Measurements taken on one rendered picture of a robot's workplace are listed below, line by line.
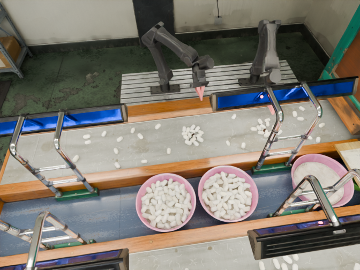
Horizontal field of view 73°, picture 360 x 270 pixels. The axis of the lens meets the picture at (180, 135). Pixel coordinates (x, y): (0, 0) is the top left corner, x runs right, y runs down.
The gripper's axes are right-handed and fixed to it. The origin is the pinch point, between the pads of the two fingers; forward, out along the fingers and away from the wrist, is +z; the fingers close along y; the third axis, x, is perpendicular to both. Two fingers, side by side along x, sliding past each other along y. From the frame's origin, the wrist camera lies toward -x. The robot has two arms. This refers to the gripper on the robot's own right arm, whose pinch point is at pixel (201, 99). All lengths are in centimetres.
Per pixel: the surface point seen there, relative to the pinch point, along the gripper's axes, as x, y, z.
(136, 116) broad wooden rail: 3.7, -37.1, 4.3
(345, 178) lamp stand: -60, 35, 36
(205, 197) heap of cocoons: -27, -8, 46
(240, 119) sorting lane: -0.5, 20.6, 14.2
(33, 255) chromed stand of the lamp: -72, -61, 39
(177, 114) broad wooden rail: 3.7, -14.5, 6.6
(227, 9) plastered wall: 153, 69, -109
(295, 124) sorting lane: -6, 49, 21
